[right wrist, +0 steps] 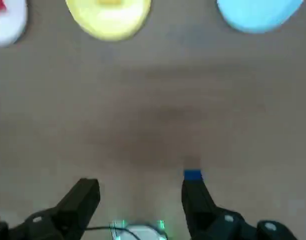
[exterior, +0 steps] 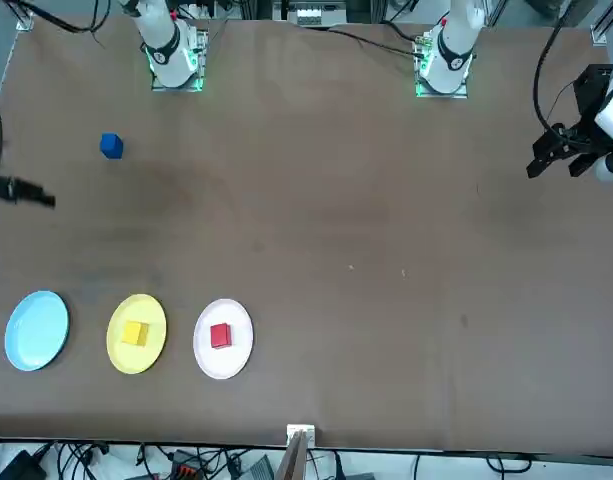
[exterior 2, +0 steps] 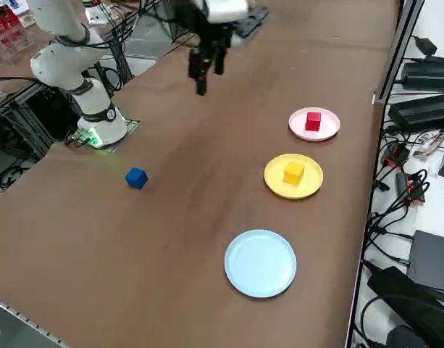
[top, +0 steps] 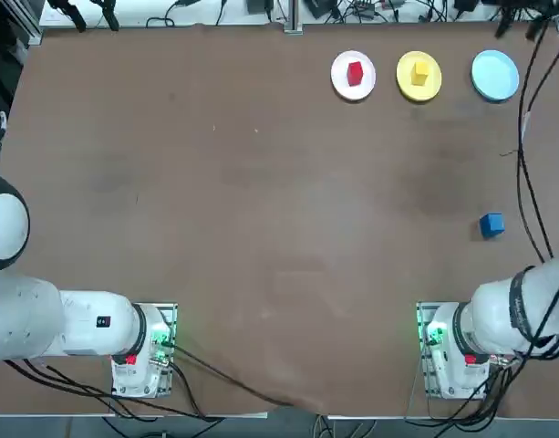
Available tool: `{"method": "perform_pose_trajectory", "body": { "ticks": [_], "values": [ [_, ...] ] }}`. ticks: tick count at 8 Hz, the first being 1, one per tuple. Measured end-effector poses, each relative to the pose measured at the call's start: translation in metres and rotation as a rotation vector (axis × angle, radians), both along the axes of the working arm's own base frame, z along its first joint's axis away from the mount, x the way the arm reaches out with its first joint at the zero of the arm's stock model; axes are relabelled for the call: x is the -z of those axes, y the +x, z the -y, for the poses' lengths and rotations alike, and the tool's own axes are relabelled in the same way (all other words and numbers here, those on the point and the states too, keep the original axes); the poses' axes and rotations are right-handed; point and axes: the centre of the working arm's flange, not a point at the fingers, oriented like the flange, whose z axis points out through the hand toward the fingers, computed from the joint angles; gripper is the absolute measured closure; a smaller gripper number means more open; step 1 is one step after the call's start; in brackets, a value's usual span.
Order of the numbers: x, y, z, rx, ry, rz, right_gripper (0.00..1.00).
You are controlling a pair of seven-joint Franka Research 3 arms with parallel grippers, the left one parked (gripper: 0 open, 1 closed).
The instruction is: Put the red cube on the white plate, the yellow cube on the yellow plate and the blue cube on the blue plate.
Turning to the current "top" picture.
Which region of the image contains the black table cable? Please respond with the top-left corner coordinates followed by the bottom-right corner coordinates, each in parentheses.
top-left (167, 344), bottom-right (307, 410)

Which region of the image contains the green lit circuit board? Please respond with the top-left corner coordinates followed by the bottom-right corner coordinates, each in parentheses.
top-left (149, 326), bottom-right (175, 366)
top-left (424, 323), bottom-right (447, 348)

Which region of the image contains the light blue plate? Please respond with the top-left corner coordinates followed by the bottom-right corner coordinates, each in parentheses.
top-left (471, 49), bottom-right (521, 103)

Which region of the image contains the black tripod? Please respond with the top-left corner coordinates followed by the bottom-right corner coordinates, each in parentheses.
top-left (48, 0), bottom-right (121, 34)
top-left (493, 0), bottom-right (559, 41)

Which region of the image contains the white plate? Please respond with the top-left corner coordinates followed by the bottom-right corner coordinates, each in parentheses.
top-left (329, 49), bottom-right (378, 101)

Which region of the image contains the red cube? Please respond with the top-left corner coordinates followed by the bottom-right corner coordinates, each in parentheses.
top-left (347, 61), bottom-right (366, 87)

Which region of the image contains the aluminium camera post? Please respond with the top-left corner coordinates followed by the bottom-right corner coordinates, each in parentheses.
top-left (283, 0), bottom-right (304, 36)

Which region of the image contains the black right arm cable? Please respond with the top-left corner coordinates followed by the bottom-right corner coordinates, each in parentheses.
top-left (500, 26), bottom-right (559, 361)

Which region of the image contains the yellow plate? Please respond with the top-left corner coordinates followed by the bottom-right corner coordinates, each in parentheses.
top-left (396, 50), bottom-right (443, 102)

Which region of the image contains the blue cube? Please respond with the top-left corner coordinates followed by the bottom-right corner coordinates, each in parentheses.
top-left (478, 212), bottom-right (506, 239)

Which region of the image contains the yellow cube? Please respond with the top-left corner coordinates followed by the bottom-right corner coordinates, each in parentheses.
top-left (410, 62), bottom-right (430, 87)

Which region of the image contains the aluminium frame rail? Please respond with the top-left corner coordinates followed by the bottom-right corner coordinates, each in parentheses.
top-left (12, 0), bottom-right (44, 47)

